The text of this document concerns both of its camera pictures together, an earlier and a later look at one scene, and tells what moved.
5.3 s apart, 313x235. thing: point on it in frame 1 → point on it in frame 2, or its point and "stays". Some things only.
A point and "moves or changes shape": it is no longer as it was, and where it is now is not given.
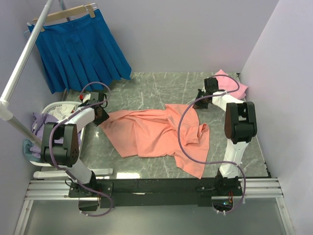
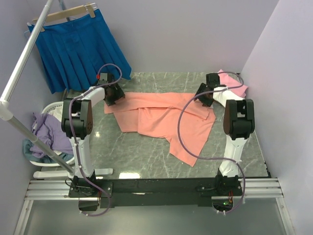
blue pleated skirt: x=80 y=51 stays
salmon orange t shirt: x=154 y=133 moves or changes shape
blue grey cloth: x=27 y=145 stays
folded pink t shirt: x=225 y=82 stays
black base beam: x=186 y=192 stays
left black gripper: x=104 y=117 → x=118 y=94
